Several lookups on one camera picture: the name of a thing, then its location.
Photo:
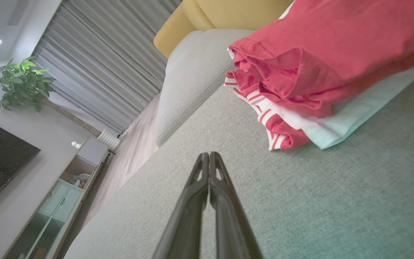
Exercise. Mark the yellow upholstered seat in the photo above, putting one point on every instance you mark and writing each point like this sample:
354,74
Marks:
221,14

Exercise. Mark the grey pleated curtain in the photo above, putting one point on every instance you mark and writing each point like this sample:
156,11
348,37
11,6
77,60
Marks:
106,61

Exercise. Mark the red and white basketball jersey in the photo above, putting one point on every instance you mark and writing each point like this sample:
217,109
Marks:
322,129

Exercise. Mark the grey sofa cushion block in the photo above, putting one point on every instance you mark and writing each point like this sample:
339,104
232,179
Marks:
192,79

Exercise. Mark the small toy in cabinet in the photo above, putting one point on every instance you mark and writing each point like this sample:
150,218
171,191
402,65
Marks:
81,180

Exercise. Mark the white ribbed plant pot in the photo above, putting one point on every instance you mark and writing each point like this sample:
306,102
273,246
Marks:
109,140

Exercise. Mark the red shorts with white stripe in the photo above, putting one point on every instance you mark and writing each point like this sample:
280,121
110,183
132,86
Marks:
336,32

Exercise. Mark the small white round ornament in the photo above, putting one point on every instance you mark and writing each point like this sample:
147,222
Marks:
75,144

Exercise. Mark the green leafy houseplant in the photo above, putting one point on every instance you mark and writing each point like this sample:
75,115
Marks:
23,82

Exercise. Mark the grey fabric sofa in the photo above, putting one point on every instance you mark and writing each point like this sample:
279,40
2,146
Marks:
300,201

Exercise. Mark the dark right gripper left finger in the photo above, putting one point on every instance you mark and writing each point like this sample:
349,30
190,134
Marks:
189,219

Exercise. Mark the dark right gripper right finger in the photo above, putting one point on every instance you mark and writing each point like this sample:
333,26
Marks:
228,219

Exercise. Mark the grey tv cabinet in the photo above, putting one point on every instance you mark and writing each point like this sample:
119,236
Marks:
59,205

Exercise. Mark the grey ceiling air vent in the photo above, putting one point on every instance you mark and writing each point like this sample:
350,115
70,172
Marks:
17,12

